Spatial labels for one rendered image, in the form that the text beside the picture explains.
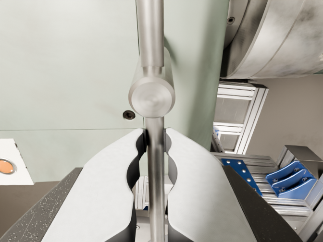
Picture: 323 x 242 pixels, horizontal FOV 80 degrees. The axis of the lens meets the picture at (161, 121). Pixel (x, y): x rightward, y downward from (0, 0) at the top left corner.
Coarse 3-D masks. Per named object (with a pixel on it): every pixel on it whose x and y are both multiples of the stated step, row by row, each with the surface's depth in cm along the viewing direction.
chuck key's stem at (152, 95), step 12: (168, 60) 11; (144, 72) 9; (156, 72) 9; (168, 72) 10; (132, 84) 9; (144, 84) 8; (156, 84) 8; (168, 84) 9; (132, 96) 9; (144, 96) 9; (156, 96) 9; (168, 96) 9; (132, 108) 9; (144, 108) 9; (156, 108) 9; (168, 108) 9
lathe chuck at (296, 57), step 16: (304, 0) 19; (320, 0) 19; (304, 16) 20; (320, 16) 20; (288, 32) 21; (304, 32) 21; (320, 32) 21; (288, 48) 23; (304, 48) 23; (320, 48) 23; (272, 64) 26; (288, 64) 26; (304, 64) 26; (320, 64) 26
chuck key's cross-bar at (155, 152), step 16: (144, 0) 8; (160, 0) 8; (144, 16) 8; (160, 16) 8; (144, 32) 9; (160, 32) 9; (144, 48) 9; (160, 48) 9; (144, 64) 10; (160, 64) 10; (160, 128) 12; (160, 144) 13; (160, 160) 13; (160, 176) 13; (160, 192) 14; (160, 208) 14; (160, 224) 15; (160, 240) 16
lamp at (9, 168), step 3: (0, 162) 25; (3, 162) 25; (6, 162) 25; (0, 165) 25; (3, 165) 25; (6, 165) 25; (9, 165) 25; (0, 168) 25; (3, 168) 25; (6, 168) 25; (9, 168) 25; (12, 168) 25; (3, 171) 26; (6, 171) 26; (9, 171) 26
